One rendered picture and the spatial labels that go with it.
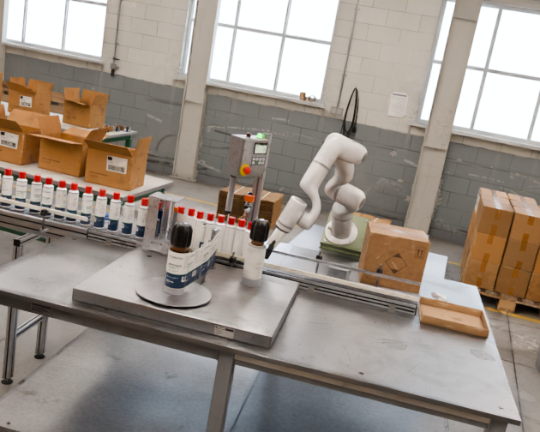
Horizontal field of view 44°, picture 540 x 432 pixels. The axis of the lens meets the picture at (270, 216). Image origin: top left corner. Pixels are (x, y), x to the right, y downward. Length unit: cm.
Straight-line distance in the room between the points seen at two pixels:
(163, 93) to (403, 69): 323
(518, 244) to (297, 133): 354
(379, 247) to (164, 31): 649
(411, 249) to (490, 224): 294
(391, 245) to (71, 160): 257
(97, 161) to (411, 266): 242
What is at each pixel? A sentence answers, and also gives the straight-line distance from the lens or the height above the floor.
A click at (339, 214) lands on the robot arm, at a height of 108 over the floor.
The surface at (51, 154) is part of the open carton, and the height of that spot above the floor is 90.
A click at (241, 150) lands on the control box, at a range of 314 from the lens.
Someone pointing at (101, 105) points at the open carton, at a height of 103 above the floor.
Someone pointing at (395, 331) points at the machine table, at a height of 83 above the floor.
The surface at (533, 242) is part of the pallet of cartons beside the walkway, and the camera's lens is 631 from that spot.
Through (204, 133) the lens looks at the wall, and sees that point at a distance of 910.
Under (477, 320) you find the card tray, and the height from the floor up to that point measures 83.
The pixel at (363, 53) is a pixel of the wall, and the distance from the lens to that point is 851.
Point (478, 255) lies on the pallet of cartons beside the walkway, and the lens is 631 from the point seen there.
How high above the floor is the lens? 189
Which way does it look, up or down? 14 degrees down
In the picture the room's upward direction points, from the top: 10 degrees clockwise
